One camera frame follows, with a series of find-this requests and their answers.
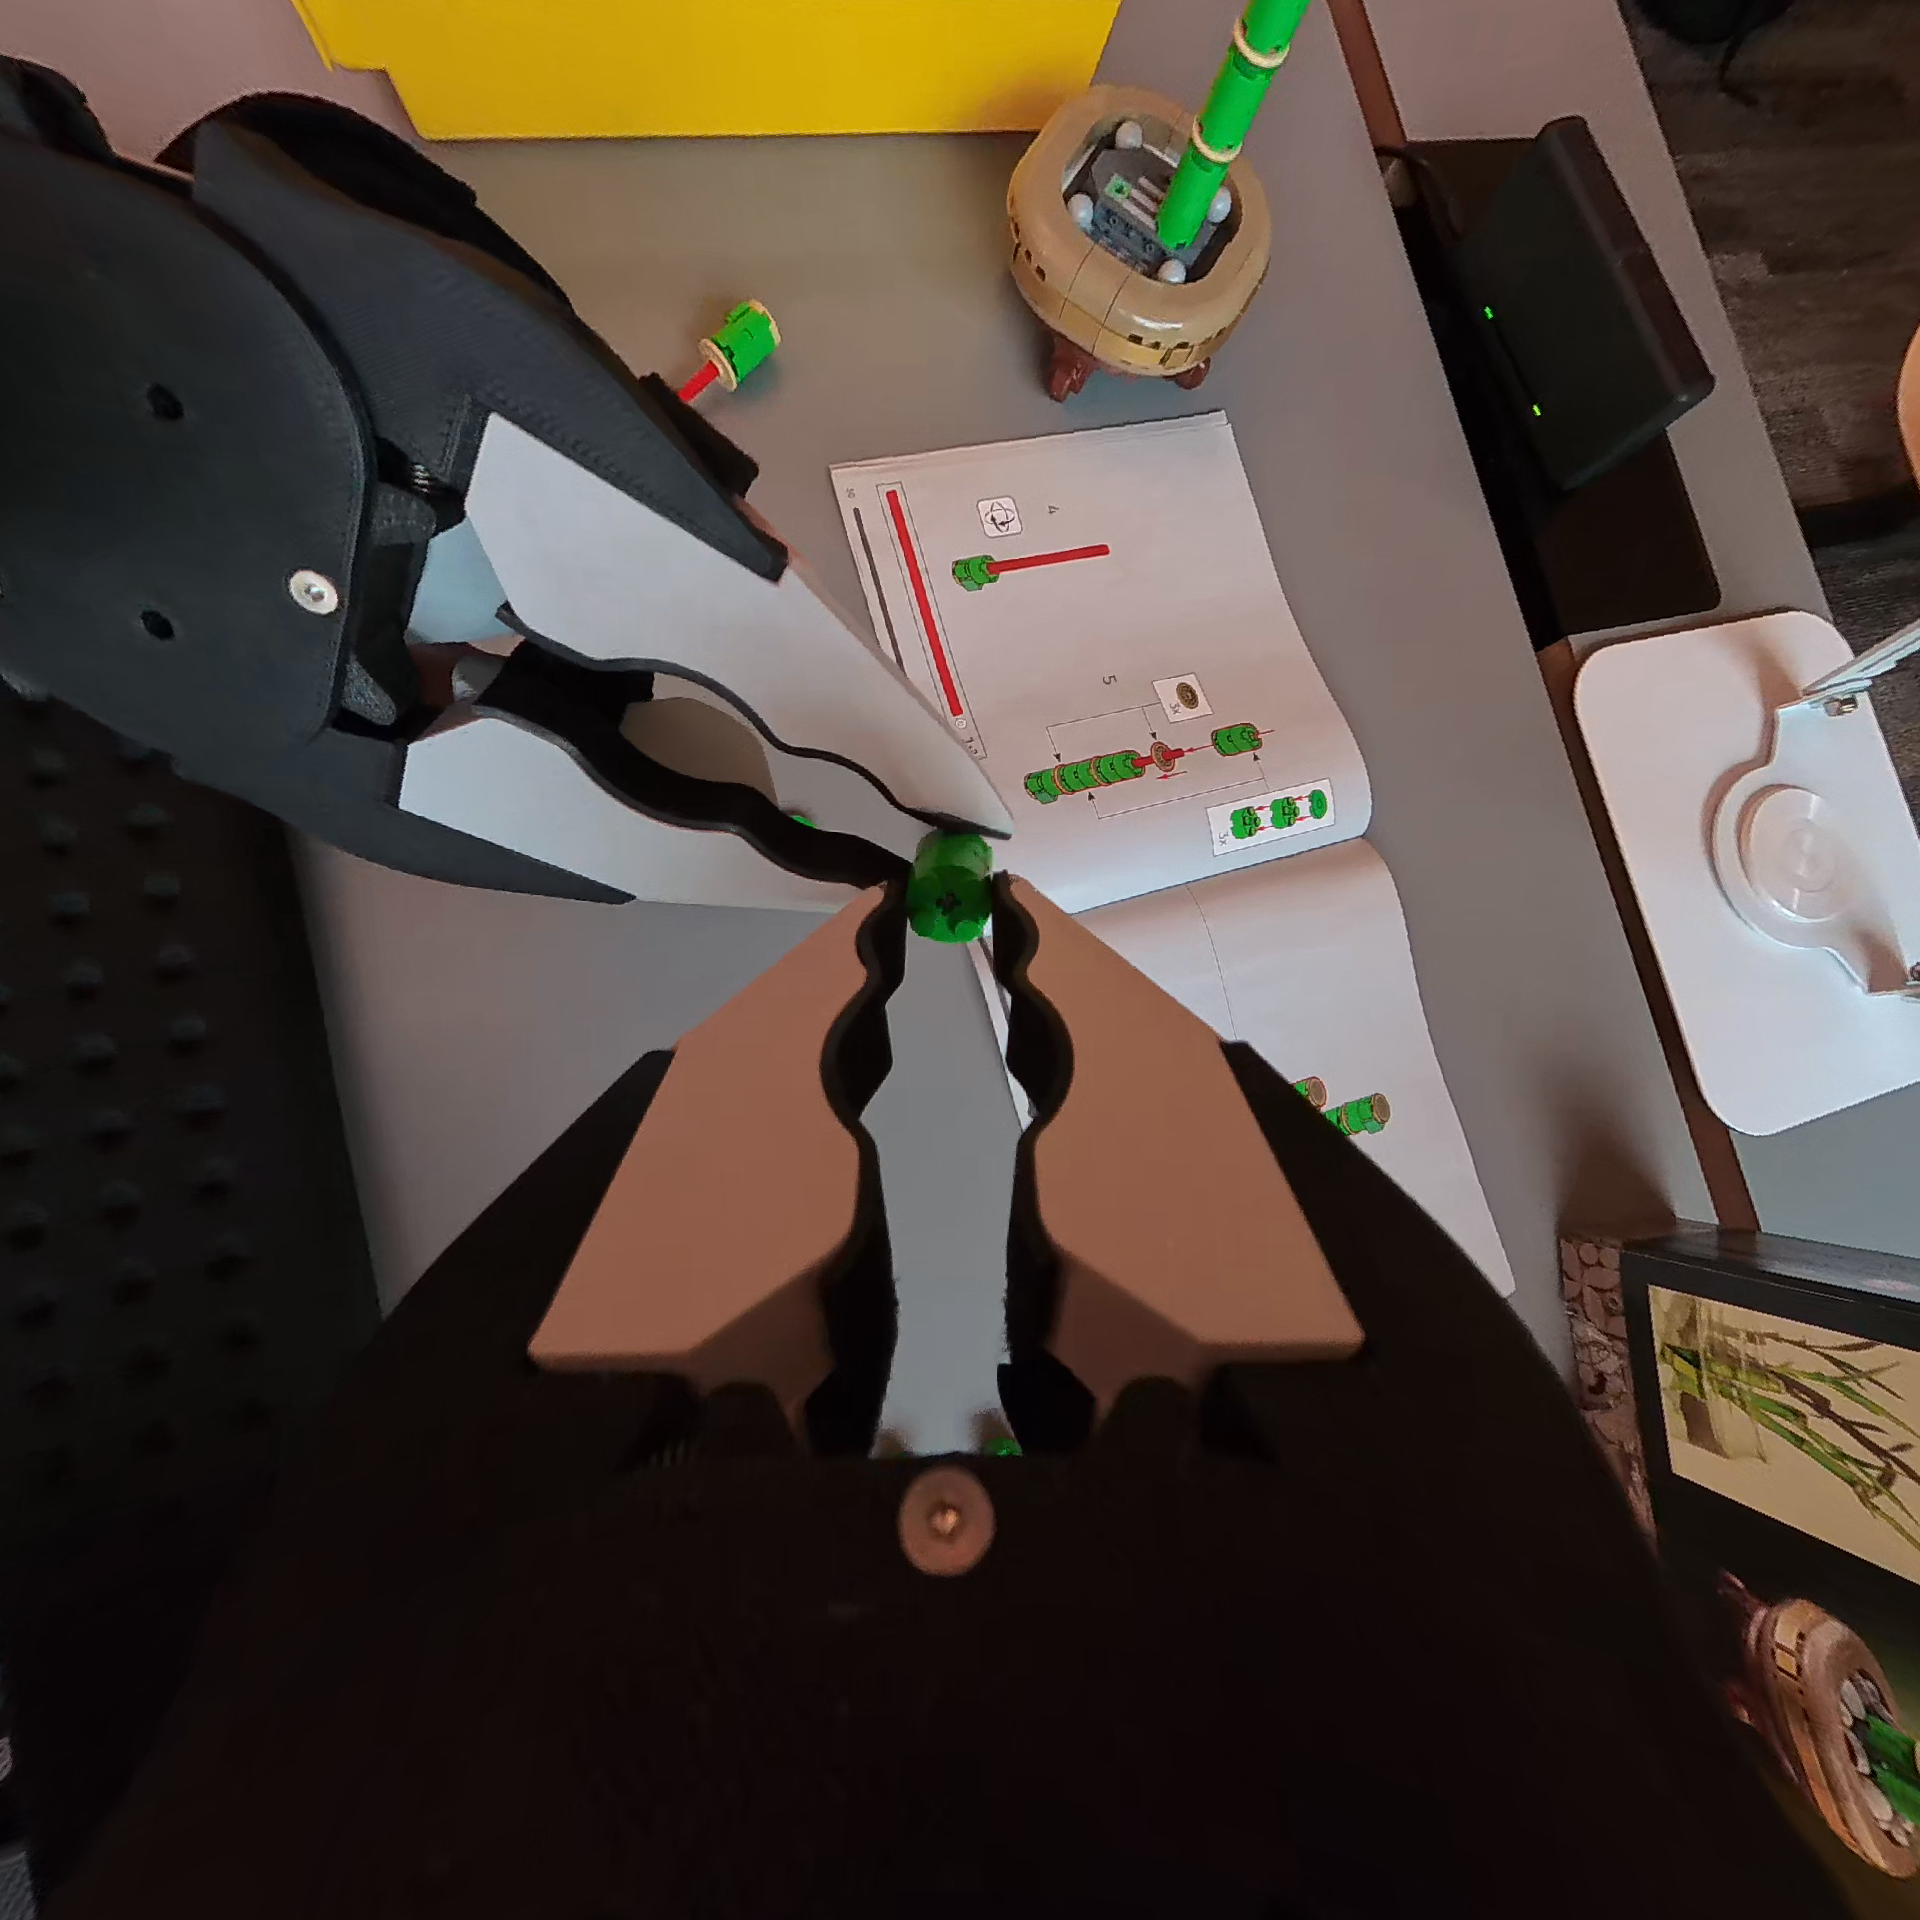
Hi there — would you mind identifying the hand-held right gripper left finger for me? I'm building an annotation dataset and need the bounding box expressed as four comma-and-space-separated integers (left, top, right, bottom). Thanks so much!
527, 882, 910, 1449

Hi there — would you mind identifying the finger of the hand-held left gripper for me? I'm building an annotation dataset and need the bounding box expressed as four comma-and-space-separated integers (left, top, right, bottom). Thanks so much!
413, 415, 1013, 834
402, 644, 914, 905

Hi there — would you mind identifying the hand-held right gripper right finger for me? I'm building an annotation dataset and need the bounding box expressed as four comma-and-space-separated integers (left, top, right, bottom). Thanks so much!
994, 880, 1367, 1442

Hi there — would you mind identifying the green round brick stack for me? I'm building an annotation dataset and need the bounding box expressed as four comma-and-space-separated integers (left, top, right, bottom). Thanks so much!
905, 829, 996, 947

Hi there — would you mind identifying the green brick on red axle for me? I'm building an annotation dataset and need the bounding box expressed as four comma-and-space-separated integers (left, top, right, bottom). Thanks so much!
677, 296, 785, 408

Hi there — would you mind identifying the tan brick plant pot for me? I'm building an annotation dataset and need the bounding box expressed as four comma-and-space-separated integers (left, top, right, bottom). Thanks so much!
1006, 82, 1277, 403

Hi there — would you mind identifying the building instruction booklet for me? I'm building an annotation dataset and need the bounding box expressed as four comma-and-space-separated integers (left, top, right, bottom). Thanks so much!
829, 408, 1520, 1298

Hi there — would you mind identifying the yellow box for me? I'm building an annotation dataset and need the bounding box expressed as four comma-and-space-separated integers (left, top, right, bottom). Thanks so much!
292, 0, 1124, 141

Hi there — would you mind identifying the white document stand base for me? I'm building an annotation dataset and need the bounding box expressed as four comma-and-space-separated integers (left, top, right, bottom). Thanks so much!
1572, 607, 1920, 1140

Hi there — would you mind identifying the black toy brick box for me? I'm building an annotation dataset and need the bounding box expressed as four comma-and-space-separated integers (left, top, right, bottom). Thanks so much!
1557, 1223, 1920, 1876

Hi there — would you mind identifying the green brick bamboo stalk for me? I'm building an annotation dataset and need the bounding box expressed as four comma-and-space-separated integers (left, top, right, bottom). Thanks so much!
1156, 0, 1315, 254

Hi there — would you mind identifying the black electronic device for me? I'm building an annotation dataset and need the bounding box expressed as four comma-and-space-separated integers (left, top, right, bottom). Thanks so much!
1440, 117, 1719, 496

